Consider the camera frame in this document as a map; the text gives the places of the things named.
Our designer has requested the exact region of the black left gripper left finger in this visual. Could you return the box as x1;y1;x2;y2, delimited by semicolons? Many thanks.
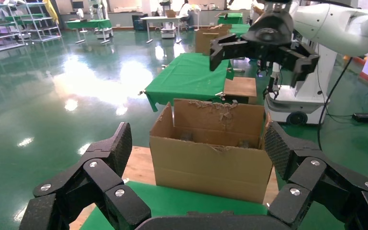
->
19;122;153;230

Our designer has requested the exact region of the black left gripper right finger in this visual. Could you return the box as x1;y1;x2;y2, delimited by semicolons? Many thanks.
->
264;120;368;230

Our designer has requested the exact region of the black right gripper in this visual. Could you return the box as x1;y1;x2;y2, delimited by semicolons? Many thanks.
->
209;10;321;89

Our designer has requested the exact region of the small white robot base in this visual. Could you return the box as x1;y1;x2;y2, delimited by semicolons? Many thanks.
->
94;27;114;39
161;22;177;39

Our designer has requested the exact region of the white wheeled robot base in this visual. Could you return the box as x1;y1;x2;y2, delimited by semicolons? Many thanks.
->
263;44;339;126

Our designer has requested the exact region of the tall brown cardboard carton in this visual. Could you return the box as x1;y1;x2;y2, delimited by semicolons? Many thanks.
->
195;24;232;55

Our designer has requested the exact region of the large open cardboard carton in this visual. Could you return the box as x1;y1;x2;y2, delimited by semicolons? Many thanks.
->
149;98;274;205

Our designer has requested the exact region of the green covered table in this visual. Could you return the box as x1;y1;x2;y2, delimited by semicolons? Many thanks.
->
230;24;251;38
217;12;244;25
65;19;112;44

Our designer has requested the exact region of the light wooden table board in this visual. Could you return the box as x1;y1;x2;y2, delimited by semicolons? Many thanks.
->
69;146;279;230

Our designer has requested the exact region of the brown wooden side table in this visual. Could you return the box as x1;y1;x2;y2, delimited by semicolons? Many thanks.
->
223;77;258;105

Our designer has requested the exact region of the large green table cloth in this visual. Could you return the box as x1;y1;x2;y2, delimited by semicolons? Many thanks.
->
80;181;346;230

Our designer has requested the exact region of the black power adapter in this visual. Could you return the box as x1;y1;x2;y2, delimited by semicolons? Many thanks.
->
351;113;368;124

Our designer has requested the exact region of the green cloth with clips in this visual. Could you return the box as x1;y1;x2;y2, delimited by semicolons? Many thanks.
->
144;52;235;112

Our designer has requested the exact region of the person in white shirt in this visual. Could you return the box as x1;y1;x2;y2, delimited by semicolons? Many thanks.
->
178;0;195;28

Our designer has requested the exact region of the white long table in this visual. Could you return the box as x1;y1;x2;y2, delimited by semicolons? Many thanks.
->
139;16;200;44

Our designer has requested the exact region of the black bin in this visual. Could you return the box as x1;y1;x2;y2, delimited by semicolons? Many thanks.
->
131;14;149;32

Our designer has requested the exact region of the white metal shelf rack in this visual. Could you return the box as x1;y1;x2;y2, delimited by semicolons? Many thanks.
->
0;3;26;53
12;0;62;43

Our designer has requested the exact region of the yellow hanging cloth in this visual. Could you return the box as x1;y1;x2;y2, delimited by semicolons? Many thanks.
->
44;0;59;24

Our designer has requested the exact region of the black camera cable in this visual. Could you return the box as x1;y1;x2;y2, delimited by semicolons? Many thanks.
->
316;56;368;180

